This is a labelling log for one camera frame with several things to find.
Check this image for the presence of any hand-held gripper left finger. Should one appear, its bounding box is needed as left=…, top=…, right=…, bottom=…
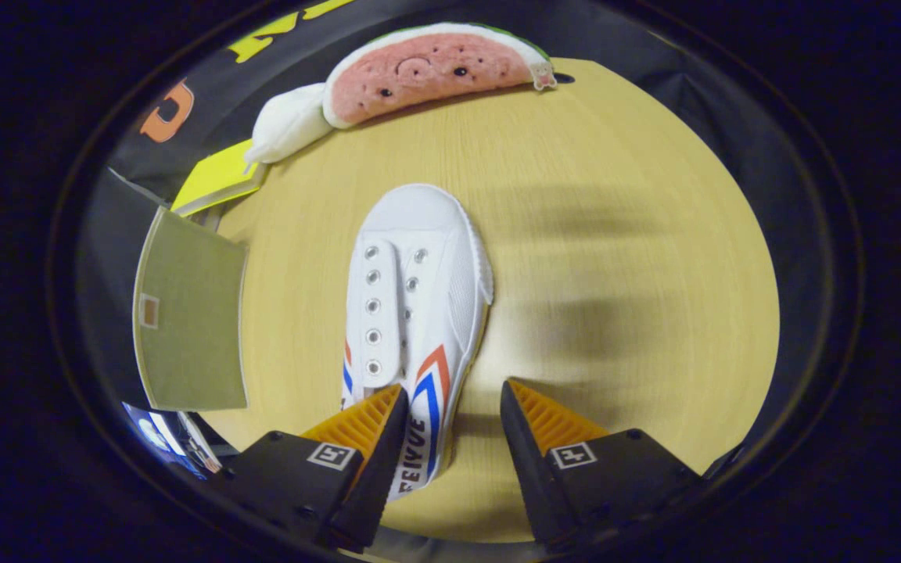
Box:
left=220, top=383, right=411, bottom=552

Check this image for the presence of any translucent storage box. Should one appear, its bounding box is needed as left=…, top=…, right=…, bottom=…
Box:
left=132, top=205, right=250, bottom=413

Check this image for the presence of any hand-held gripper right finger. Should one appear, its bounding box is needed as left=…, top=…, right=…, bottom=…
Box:
left=500, top=378, right=705, bottom=552

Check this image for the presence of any white plush toy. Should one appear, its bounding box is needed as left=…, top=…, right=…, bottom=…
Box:
left=244, top=82, right=336, bottom=165

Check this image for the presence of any yellow book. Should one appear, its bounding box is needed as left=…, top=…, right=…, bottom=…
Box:
left=171, top=139, right=267, bottom=218

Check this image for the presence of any white canvas shoe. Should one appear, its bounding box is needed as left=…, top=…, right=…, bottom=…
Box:
left=341, top=183, right=495, bottom=502

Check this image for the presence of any watermelon slice plush toy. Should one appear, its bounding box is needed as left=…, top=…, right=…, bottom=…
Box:
left=322, top=22, right=559, bottom=130

